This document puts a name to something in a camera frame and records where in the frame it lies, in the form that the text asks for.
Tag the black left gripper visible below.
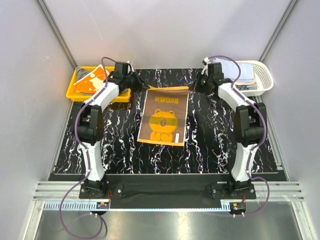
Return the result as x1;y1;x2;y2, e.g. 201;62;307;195
123;69;149;94

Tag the brown yellow bear towel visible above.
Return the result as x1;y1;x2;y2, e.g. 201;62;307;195
137;86;190;147

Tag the white waffle towel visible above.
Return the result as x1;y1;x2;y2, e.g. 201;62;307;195
213;58;255;82

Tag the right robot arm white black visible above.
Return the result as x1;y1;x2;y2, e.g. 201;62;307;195
189;60;268;199

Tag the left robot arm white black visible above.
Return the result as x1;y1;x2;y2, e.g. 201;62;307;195
73;61;150;198

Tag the patterned folded towel in basket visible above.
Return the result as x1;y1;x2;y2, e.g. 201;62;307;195
236;84;258;91

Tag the orange white patterned towel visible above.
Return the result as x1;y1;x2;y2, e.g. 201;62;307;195
73;64;109;95

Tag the pink folded towel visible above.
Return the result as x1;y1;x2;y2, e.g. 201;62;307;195
235;78;256;86

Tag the grey towel in bin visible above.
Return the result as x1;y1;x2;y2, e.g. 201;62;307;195
75;66;92;82

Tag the white perforated plastic basket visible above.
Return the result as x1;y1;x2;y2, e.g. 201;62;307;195
212;59;274;97

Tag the yellow plastic bin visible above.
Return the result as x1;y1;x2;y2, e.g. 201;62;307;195
66;69;132;103

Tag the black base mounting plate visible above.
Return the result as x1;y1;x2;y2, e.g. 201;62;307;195
79;173;257;211

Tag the left small electronics board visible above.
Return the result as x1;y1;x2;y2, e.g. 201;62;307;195
96;201;110;209

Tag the small electronics board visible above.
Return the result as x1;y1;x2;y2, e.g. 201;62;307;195
96;201;110;209
230;202;247;213

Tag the right small electronics board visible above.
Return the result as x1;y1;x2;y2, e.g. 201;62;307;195
230;202;247;213

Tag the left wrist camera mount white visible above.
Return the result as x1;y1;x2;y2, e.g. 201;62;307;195
126;60;135;75

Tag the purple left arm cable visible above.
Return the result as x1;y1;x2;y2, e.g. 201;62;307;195
58;56;118;238

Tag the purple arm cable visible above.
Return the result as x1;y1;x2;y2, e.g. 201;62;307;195
58;56;118;238
208;55;270;217

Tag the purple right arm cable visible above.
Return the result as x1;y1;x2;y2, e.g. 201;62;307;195
208;55;270;217

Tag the aluminium frame rail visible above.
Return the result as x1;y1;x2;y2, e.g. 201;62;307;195
33;181;304;202

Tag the white slotted cable duct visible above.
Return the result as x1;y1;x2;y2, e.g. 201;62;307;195
43;201;97;211

